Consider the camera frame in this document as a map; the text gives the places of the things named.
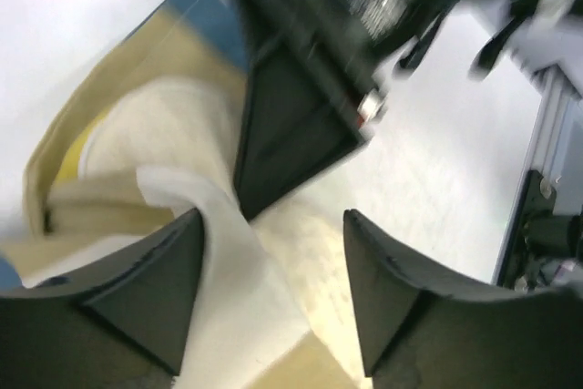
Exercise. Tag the cream pillow with yellow edge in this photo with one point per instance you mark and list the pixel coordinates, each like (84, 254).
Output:
(274, 307)

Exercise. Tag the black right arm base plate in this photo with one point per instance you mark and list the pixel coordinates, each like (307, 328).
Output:
(536, 231)

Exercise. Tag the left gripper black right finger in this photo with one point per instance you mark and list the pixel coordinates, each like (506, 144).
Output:
(422, 325)

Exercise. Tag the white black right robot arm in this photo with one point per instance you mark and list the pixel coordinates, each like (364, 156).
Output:
(519, 12)

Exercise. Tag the blue tan white checked pillowcase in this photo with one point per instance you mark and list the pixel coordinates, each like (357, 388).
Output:
(193, 39)

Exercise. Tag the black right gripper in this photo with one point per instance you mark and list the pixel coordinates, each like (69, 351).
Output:
(310, 59)

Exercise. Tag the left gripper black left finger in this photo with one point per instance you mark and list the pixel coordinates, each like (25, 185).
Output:
(119, 322)

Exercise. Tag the aluminium front frame rail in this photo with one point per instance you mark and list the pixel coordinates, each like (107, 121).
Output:
(555, 148)

